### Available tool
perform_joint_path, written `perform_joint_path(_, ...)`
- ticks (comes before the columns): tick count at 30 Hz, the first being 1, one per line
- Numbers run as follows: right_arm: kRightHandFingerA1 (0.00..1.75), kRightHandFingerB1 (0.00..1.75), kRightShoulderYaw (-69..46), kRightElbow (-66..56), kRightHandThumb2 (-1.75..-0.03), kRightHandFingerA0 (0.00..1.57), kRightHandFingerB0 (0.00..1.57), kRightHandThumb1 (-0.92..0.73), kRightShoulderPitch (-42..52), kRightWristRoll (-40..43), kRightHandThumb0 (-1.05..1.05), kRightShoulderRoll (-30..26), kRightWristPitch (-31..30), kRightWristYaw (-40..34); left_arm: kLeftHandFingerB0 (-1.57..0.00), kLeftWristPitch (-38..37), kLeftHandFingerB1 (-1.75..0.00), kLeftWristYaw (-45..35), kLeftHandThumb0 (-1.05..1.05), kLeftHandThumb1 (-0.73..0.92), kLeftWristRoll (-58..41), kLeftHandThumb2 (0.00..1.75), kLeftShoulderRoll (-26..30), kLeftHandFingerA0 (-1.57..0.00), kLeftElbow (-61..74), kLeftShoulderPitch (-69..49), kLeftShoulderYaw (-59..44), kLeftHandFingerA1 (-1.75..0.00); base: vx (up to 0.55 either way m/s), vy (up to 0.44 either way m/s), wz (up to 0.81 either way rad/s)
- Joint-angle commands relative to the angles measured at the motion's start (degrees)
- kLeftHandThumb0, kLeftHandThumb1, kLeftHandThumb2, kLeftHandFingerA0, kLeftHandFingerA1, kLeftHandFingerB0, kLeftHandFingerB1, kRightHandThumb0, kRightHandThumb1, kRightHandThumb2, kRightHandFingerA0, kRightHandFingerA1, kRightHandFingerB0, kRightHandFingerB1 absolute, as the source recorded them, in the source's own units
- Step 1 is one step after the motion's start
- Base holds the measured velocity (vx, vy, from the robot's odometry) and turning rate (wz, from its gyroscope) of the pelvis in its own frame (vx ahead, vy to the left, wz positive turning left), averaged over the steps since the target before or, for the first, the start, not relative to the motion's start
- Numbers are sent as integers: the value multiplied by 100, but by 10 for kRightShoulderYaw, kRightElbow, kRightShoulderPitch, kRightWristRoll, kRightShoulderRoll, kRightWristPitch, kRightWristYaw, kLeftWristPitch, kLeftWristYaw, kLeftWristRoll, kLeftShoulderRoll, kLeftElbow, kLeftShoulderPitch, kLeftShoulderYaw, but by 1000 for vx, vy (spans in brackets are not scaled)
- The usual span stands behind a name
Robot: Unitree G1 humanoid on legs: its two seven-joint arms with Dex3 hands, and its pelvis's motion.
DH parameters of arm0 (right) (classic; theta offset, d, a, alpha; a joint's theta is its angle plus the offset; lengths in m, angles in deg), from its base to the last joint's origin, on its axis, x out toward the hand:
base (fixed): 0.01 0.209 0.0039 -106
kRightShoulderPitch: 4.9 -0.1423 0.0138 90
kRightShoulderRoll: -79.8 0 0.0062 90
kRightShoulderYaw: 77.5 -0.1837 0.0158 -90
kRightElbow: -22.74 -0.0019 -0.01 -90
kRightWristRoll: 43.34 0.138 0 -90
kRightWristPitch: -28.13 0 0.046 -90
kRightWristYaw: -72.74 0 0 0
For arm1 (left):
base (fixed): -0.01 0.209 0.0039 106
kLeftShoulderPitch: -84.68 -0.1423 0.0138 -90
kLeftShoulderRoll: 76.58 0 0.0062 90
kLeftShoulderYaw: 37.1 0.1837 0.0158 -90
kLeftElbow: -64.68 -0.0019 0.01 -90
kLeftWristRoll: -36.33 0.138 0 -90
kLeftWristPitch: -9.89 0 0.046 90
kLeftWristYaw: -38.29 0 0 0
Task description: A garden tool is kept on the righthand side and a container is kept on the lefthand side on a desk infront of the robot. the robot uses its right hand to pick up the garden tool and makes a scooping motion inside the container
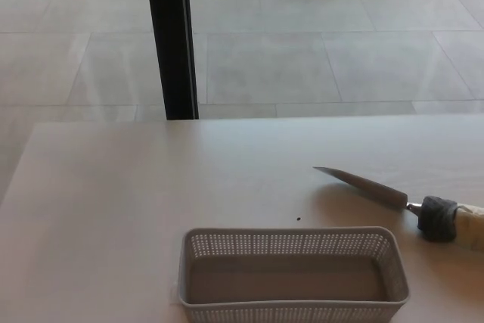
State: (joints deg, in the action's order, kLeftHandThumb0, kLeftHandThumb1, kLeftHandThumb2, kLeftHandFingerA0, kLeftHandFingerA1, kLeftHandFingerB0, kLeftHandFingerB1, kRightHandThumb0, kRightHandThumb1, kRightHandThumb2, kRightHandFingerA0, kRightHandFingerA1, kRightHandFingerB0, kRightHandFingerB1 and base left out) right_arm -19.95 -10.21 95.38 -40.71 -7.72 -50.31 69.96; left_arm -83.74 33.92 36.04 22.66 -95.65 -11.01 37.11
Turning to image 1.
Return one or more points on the grey perforated plastic basket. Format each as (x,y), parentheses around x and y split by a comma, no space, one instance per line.
(287,274)

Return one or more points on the black vertical frame post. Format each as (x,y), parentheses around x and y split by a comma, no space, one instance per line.
(172,35)

